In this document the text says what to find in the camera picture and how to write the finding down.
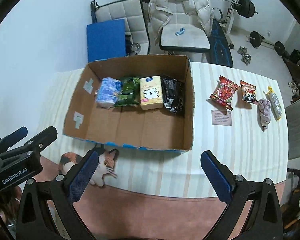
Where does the blue wrapper on chair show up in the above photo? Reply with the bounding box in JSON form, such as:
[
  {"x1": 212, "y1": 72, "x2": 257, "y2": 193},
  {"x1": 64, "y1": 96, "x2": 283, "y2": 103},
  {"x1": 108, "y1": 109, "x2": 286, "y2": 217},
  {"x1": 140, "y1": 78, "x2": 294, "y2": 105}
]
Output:
[{"x1": 175, "y1": 27, "x2": 185, "y2": 36}]

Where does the orange panda snack packet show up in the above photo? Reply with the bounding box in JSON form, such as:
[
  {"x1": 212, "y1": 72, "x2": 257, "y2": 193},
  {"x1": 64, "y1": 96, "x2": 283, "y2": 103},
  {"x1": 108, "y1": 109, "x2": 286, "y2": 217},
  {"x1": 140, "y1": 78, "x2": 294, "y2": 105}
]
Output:
[{"x1": 240, "y1": 80, "x2": 258, "y2": 105}]

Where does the chrome dumbbell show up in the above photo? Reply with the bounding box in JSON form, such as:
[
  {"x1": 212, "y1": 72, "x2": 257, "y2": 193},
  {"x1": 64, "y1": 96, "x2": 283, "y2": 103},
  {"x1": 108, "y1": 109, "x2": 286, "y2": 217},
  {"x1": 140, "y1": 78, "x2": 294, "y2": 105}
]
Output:
[{"x1": 237, "y1": 46, "x2": 251, "y2": 65}]

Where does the blue folded mat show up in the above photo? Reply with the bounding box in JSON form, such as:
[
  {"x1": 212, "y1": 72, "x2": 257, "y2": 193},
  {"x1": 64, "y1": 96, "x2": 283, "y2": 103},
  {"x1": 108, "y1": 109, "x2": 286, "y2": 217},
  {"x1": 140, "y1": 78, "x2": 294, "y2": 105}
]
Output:
[{"x1": 87, "y1": 19, "x2": 126, "y2": 62}]

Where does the black weight bench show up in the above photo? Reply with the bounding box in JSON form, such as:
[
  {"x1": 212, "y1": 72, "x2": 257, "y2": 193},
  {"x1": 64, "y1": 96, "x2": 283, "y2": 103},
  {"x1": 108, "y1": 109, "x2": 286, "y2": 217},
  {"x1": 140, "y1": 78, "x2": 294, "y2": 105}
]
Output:
[{"x1": 207, "y1": 8, "x2": 234, "y2": 68}]

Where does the white quilted chair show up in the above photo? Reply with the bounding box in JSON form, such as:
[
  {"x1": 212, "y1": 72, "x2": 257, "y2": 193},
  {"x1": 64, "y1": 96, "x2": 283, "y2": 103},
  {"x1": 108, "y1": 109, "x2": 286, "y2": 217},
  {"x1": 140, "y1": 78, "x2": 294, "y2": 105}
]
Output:
[{"x1": 91, "y1": 0, "x2": 151, "y2": 55}]

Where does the red snack packet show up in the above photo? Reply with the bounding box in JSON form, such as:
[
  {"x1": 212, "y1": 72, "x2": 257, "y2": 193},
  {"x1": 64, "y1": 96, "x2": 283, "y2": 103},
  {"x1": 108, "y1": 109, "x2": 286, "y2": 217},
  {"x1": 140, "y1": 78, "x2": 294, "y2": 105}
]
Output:
[{"x1": 210, "y1": 75, "x2": 239, "y2": 111}]

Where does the mauve cloth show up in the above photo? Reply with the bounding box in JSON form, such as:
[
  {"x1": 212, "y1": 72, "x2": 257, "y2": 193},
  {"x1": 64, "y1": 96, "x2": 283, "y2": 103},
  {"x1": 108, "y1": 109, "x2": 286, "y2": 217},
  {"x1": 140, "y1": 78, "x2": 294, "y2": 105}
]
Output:
[{"x1": 257, "y1": 99, "x2": 271, "y2": 131}]

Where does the white padded chair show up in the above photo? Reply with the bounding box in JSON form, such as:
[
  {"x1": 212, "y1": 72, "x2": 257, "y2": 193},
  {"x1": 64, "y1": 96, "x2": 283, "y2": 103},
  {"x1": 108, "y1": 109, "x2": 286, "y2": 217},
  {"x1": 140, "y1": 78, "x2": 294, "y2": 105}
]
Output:
[{"x1": 159, "y1": 4, "x2": 210, "y2": 53}]

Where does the blue tissue pack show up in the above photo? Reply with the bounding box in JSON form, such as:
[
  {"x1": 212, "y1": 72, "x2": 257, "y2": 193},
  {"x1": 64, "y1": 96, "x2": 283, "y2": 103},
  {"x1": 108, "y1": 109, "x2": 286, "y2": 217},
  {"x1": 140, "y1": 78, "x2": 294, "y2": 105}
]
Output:
[{"x1": 96, "y1": 77, "x2": 122, "y2": 108}]

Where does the black foil packet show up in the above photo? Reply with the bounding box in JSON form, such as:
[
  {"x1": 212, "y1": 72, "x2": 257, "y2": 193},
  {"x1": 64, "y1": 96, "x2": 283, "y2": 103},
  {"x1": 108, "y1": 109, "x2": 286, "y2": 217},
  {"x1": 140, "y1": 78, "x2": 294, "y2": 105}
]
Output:
[{"x1": 160, "y1": 76, "x2": 185, "y2": 115}]

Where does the green snack packet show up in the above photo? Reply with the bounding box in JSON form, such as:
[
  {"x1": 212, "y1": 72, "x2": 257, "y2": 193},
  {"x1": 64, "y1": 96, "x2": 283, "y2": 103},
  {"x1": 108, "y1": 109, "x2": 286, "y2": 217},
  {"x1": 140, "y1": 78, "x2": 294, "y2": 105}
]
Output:
[{"x1": 114, "y1": 76, "x2": 140, "y2": 107}]

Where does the striped pink tablecloth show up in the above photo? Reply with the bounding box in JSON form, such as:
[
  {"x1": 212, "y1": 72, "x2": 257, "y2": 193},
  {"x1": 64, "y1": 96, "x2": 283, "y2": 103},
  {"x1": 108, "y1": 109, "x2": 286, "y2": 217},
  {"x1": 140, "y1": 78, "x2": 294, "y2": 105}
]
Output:
[{"x1": 37, "y1": 62, "x2": 288, "y2": 239}]

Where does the grey office chair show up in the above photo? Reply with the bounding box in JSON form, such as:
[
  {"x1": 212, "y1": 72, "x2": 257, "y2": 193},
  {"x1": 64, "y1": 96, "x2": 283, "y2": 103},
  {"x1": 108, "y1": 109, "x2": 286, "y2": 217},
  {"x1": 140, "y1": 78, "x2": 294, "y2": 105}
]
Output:
[{"x1": 285, "y1": 99, "x2": 300, "y2": 160}]

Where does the white puffer jacket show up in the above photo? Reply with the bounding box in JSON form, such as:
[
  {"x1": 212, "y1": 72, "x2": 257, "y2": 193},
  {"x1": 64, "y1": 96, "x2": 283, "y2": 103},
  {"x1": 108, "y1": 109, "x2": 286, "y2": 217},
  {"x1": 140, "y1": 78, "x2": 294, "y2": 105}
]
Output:
[{"x1": 148, "y1": 0, "x2": 213, "y2": 43}]

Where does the open cardboard box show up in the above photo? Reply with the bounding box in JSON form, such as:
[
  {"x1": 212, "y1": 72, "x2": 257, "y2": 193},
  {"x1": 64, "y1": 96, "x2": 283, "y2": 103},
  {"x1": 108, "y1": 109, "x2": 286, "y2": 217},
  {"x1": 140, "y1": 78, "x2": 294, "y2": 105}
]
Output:
[{"x1": 63, "y1": 55, "x2": 195, "y2": 151}]

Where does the yellow tissue pack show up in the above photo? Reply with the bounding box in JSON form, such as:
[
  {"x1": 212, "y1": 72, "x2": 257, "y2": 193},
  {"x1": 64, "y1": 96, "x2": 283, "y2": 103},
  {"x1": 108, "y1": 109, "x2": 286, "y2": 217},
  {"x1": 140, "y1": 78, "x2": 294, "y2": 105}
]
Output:
[{"x1": 140, "y1": 76, "x2": 164, "y2": 111}]

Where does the barbell on floor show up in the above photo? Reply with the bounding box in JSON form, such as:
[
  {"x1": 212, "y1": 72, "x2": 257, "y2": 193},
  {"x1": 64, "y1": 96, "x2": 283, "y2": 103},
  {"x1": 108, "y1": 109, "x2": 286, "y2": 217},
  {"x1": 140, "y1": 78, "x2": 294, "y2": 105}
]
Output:
[{"x1": 248, "y1": 31, "x2": 286, "y2": 56}]

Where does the yellow silver scrub sponge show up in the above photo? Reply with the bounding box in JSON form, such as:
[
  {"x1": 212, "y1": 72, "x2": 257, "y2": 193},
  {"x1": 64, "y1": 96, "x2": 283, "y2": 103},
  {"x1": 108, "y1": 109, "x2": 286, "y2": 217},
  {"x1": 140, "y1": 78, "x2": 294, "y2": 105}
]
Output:
[{"x1": 266, "y1": 86, "x2": 282, "y2": 121}]

